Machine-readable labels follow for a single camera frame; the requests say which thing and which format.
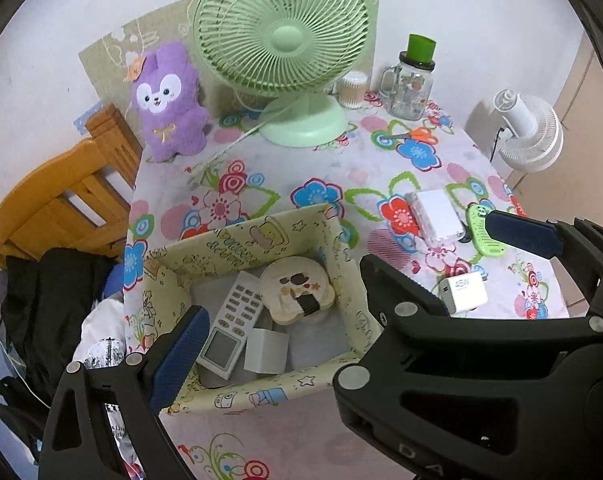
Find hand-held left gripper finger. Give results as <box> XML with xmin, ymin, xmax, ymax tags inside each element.
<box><xmin>40</xmin><ymin>305</ymin><xmax>212</xmax><ymax>480</ymax></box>

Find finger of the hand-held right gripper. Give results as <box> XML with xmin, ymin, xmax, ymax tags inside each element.
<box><xmin>484</xmin><ymin>210</ymin><xmax>603</xmax><ymax>321</ymax></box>
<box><xmin>333</xmin><ymin>254</ymin><xmax>603</xmax><ymax>448</ymax></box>

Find green panda-print device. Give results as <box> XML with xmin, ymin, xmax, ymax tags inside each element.
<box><xmin>465</xmin><ymin>202</ymin><xmax>508</xmax><ymax>257</ymax></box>

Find white remote control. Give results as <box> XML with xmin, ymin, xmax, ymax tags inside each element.
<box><xmin>198</xmin><ymin>270</ymin><xmax>264</xmax><ymax>380</ymax></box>

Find white charger cube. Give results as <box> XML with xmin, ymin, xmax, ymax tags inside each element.
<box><xmin>440</xmin><ymin>275</ymin><xmax>488</xmax><ymax>317</ymax></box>
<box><xmin>245</xmin><ymin>328</ymin><xmax>289</xmax><ymax>374</ymax></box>

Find cream bear-shaped case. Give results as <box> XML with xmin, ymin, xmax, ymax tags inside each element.
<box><xmin>260</xmin><ymin>256</ymin><xmax>337</xmax><ymax>326</ymax></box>

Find cartoon-print storage box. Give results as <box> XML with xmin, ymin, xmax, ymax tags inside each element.
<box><xmin>144</xmin><ymin>203</ymin><xmax>385</xmax><ymax>416</ymax></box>

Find white printed cloth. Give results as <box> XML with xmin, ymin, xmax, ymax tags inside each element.
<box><xmin>72</xmin><ymin>297</ymin><xmax>147</xmax><ymax>480</ymax></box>

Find white floor fan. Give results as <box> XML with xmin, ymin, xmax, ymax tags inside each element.
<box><xmin>464</xmin><ymin>88</ymin><xmax>565</xmax><ymax>181</ymax></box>

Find blue cloth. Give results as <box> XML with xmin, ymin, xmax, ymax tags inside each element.
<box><xmin>104</xmin><ymin>262</ymin><xmax>127</xmax><ymax>298</ymax></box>

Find beige wooden door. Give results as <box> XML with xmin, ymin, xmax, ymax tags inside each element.
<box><xmin>504</xmin><ymin>30</ymin><xmax>603</xmax><ymax>318</ymax></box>

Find floral tablecloth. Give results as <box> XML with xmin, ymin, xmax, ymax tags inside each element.
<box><xmin>124</xmin><ymin>87</ymin><xmax>569</xmax><ymax>480</ymax></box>

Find black clothing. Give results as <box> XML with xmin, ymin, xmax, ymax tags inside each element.
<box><xmin>0</xmin><ymin>247</ymin><xmax>125</xmax><ymax>406</ymax></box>

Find black bag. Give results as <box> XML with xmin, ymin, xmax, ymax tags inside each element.
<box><xmin>0</xmin><ymin>375</ymin><xmax>45</xmax><ymax>453</ymax></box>

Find glass mug with green lid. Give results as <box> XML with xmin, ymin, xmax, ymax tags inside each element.
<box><xmin>379</xmin><ymin>33</ymin><xmax>438</xmax><ymax>121</ymax></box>

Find cotton swab jar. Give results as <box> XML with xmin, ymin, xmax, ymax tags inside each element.
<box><xmin>337</xmin><ymin>71</ymin><xmax>369</xmax><ymax>109</ymax></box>

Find wooden chair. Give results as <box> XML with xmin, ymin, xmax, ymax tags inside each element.
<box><xmin>0</xmin><ymin>103</ymin><xmax>145</xmax><ymax>271</ymax></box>

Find purple plush toy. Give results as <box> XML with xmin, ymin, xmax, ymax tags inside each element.
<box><xmin>130</xmin><ymin>41</ymin><xmax>208</xmax><ymax>162</ymax></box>

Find green desk fan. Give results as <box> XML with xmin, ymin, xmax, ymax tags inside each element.
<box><xmin>192</xmin><ymin>0</ymin><xmax>369</xmax><ymax>148</ymax></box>

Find orange-handled scissors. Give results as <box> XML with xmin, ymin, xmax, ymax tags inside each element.
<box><xmin>384</xmin><ymin>127</ymin><xmax>438</xmax><ymax>147</ymax></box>

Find white fan power cable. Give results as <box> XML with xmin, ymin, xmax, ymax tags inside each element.
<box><xmin>184</xmin><ymin>107</ymin><xmax>282</xmax><ymax>181</ymax></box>

